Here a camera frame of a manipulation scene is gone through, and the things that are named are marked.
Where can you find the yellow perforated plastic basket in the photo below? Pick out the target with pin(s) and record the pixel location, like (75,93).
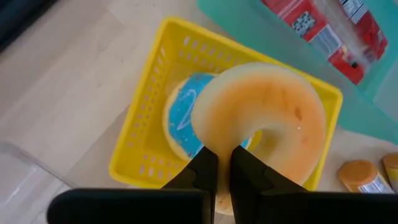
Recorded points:
(149,93)

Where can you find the orange paint bottle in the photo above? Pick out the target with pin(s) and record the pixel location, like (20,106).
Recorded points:
(357,174)
(392,168)

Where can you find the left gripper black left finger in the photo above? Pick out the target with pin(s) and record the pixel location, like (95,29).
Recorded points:
(186,205)

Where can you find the black aluminium table frame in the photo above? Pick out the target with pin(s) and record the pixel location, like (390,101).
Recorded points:
(15,18)

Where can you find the clear plastic bin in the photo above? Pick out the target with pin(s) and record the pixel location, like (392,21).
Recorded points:
(25,186)

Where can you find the blue iced toy donut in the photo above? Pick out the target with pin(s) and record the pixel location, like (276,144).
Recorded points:
(183,124)

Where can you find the red snack package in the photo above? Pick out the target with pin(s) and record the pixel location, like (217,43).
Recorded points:
(368,28)
(314,37)

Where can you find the teal plastic tray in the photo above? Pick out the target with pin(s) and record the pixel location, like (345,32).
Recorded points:
(248,28)

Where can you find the plain tan toy donut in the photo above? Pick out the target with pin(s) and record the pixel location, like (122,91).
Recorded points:
(258,109)

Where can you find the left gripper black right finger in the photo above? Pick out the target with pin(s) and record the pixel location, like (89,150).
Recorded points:
(280,205)

